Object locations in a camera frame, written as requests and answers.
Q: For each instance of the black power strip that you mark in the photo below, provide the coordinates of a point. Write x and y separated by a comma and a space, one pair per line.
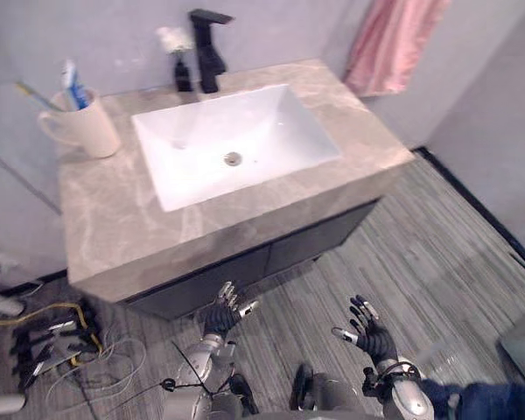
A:
52, 337

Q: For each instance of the black diffuser bottle white flowers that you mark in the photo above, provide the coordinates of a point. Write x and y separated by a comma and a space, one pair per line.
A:
179, 57

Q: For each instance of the cream ceramic mug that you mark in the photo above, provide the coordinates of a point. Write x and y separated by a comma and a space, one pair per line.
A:
89, 127

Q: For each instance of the robot left five-finger hand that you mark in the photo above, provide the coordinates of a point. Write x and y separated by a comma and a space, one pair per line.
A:
221, 319

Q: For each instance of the black baseboard strip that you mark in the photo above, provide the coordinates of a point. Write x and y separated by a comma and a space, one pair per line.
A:
472, 197

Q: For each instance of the dark blue cloth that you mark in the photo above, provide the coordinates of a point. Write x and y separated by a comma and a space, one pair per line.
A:
485, 400

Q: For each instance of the blue white toothpaste tube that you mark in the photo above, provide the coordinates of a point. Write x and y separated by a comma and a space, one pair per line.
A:
73, 89

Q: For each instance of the robot left silver arm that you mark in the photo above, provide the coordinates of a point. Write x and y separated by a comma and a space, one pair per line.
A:
197, 372

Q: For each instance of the robot dark right foot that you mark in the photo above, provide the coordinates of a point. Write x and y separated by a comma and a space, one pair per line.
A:
303, 385

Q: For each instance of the metal sink drain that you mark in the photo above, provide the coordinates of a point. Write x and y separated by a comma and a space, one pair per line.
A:
233, 158

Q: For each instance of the white rectangular sink basin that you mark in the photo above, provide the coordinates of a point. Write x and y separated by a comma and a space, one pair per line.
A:
236, 144

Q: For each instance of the black square faucet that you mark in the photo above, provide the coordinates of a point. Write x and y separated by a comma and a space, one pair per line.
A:
210, 52

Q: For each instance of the robot silver right leg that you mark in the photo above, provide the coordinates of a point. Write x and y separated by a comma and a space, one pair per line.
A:
337, 394

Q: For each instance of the robot right silver arm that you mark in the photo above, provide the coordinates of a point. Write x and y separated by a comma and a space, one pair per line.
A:
402, 389

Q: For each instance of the yellow green toothbrush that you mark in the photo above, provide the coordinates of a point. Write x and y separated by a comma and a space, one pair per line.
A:
37, 97

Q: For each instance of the robot silver leg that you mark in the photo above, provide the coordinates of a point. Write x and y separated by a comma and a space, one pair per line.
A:
337, 394
227, 404

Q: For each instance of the robot dark left foot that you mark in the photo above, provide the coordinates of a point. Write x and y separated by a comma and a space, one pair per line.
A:
244, 394

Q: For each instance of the white cylindrical device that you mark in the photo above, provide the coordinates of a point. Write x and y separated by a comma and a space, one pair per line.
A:
0, 304

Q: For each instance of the robot right five-finger hand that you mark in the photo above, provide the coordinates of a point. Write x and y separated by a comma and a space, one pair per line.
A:
376, 339

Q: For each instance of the dark vanity cabinet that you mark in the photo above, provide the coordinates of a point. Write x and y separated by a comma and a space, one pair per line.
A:
262, 262

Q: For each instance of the clear plastic bottle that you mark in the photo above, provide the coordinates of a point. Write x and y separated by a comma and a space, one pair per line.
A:
442, 361

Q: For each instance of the robot dark foot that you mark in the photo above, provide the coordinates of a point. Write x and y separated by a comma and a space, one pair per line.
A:
244, 394
303, 385

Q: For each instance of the robot silver left leg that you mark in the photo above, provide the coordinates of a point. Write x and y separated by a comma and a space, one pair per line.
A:
227, 404

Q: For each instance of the pink hanging towel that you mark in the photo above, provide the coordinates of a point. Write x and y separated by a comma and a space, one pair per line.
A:
389, 48

